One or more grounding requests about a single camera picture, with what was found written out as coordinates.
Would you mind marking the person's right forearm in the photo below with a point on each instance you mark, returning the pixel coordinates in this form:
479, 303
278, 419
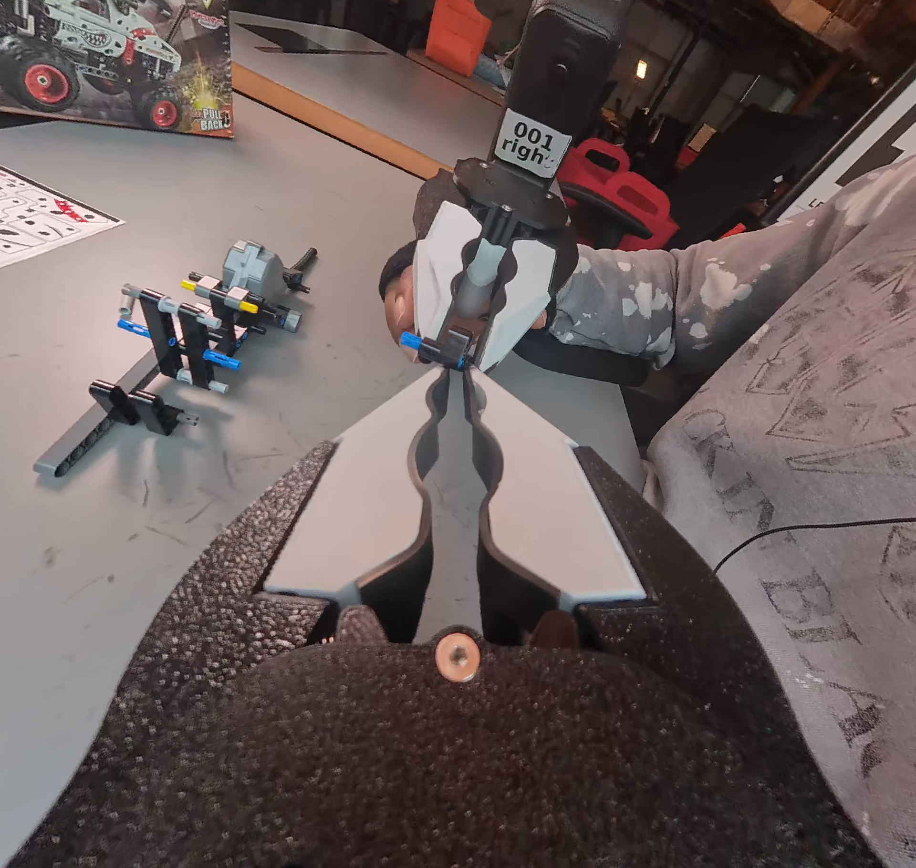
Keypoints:
630, 296

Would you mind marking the white sticker sheet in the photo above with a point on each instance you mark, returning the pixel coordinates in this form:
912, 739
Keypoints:
43, 217

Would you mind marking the black beam with blue pins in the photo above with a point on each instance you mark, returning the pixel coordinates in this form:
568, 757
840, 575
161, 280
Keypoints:
447, 353

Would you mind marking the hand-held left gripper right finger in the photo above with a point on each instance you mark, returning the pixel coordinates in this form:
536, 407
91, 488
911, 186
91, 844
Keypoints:
558, 524

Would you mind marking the red seat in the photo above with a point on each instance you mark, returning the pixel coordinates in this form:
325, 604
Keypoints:
630, 195

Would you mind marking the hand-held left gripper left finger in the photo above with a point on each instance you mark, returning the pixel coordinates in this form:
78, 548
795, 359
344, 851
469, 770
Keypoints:
350, 517

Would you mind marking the black grey brick chassis assembly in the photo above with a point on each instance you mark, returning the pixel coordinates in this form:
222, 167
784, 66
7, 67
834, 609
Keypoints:
168, 331

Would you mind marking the toy truck box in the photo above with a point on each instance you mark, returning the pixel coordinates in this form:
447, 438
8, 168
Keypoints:
107, 38

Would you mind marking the person's right hand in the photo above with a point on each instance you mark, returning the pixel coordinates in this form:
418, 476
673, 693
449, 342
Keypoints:
401, 317

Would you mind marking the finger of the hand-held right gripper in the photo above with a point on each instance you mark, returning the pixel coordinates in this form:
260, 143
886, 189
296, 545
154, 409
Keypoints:
436, 267
529, 288

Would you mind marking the person's grey printed sweatshirt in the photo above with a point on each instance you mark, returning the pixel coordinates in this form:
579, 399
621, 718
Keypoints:
787, 453

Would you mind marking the white framed sign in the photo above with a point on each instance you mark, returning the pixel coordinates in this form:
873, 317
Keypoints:
816, 181

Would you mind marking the grey table with wooden edge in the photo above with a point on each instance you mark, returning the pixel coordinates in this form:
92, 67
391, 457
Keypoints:
343, 88

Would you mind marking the grey desk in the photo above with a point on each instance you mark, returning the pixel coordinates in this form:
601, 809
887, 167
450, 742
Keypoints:
250, 188

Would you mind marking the orange container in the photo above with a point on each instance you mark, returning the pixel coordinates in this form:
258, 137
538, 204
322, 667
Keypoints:
458, 31

